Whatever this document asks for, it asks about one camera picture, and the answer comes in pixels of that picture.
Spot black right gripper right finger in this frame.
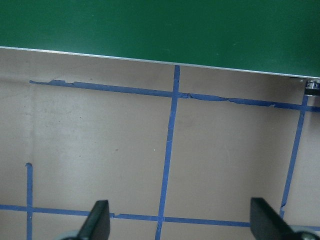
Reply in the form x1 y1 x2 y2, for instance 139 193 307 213
249 197 300 240

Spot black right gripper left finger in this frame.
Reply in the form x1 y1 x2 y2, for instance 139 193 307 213
77 200 110 240

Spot green conveyor belt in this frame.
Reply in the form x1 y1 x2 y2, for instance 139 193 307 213
0 0 320 79

